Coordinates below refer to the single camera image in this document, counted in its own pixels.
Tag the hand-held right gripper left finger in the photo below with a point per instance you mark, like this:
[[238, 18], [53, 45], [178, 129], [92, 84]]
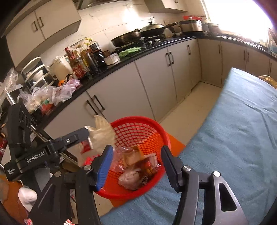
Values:
[[105, 167]]

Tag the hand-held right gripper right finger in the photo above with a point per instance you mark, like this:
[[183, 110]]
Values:
[[171, 168]]

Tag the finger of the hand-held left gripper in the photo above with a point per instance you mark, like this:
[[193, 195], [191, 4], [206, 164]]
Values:
[[69, 140]]

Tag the clear plastic bag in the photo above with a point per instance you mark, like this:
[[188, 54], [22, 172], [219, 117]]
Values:
[[32, 97], [123, 159]]

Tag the red snack wrapper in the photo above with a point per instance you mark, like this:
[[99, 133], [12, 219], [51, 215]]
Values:
[[150, 171]]

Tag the white tissue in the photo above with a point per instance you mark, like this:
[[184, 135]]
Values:
[[129, 179]]

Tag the white red-printed plastic bag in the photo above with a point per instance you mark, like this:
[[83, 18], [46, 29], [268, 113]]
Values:
[[101, 134]]

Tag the red plastic basket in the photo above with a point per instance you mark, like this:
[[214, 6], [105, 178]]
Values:
[[138, 129]]

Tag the white crumpled cloth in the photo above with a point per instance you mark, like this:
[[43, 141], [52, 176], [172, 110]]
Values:
[[28, 198]]

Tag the pink white plastic bag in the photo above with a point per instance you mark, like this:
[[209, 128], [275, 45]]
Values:
[[67, 90]]

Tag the small orange object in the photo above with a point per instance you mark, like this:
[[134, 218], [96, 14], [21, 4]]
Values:
[[61, 82]]

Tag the blue tablecloth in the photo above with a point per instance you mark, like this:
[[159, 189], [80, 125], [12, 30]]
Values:
[[227, 129]]

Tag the red-label sauce bottle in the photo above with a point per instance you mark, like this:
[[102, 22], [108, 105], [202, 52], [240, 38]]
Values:
[[78, 68]]

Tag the white electric kettle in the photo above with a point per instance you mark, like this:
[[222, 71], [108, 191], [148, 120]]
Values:
[[60, 68]]

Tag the white dish rack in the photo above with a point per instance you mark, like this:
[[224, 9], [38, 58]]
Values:
[[35, 71]]

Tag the dark oil bottle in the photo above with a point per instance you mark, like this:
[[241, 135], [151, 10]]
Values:
[[89, 60]]

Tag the grey kitchen cabinets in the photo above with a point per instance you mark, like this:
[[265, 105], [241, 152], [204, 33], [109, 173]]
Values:
[[151, 82]]

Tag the small white counter box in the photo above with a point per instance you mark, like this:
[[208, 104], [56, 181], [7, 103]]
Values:
[[112, 58]]

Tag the black-label soy sauce bottle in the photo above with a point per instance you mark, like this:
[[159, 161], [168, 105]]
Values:
[[96, 48]]

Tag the green vegetables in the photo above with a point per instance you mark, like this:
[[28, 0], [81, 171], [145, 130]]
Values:
[[129, 51]]

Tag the dark frying pan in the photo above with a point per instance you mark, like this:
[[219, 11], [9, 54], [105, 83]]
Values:
[[125, 39]]

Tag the gas stove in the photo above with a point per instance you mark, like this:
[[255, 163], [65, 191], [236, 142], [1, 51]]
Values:
[[149, 41]]

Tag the yellow plastic container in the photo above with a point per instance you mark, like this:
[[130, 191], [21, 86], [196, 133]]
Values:
[[268, 81]]

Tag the wok with lid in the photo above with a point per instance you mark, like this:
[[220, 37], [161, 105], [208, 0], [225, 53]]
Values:
[[153, 29]]

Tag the range hood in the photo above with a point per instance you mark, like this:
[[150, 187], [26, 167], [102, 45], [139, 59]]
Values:
[[97, 3]]

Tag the silver rice cooker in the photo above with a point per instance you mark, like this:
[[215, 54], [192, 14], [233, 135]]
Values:
[[191, 28]]

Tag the dark cooking pot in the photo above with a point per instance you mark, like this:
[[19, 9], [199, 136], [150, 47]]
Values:
[[213, 28]]

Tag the red plastic tray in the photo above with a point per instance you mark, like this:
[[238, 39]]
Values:
[[192, 17]]

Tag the kitchen window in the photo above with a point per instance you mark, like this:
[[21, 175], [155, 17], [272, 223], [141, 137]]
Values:
[[238, 19]]

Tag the large upper wall cabinet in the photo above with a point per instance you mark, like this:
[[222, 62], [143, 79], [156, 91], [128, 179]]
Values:
[[43, 26]]

